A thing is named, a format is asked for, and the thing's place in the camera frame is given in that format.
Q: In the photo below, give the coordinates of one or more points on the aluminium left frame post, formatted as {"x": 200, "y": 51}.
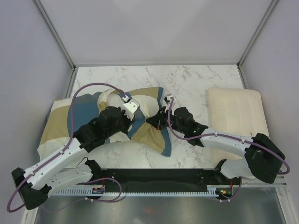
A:
{"x": 50, "y": 26}

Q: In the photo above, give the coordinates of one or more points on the white pillow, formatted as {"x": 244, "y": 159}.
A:
{"x": 117, "y": 100}

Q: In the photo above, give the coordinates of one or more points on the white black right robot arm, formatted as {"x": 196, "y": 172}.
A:
{"x": 259, "y": 157}

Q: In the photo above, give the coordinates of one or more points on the cream pillow with bear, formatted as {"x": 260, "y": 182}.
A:
{"x": 236, "y": 111}

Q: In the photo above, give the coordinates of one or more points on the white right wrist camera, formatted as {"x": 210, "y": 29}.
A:
{"x": 168, "y": 98}

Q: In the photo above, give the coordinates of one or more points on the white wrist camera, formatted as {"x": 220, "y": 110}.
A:
{"x": 168, "y": 98}
{"x": 130, "y": 107}

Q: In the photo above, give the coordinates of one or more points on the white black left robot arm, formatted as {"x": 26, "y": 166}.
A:
{"x": 36, "y": 183}

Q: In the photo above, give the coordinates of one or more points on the aluminium right frame post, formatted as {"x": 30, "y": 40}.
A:
{"x": 267, "y": 14}

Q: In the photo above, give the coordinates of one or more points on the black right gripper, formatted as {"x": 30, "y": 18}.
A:
{"x": 158, "y": 120}

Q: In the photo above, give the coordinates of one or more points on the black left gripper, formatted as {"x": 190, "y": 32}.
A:
{"x": 128, "y": 121}

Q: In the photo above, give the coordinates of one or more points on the aluminium frame post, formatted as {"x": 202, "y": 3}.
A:
{"x": 50, "y": 26}
{"x": 267, "y": 14}

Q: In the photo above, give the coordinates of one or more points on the white slotted cable duct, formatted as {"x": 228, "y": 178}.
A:
{"x": 89, "y": 190}

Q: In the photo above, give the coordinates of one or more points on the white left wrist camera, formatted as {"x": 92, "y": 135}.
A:
{"x": 130, "y": 107}

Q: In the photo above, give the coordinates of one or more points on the blue beige checkered pillowcase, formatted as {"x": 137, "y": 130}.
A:
{"x": 62, "y": 120}

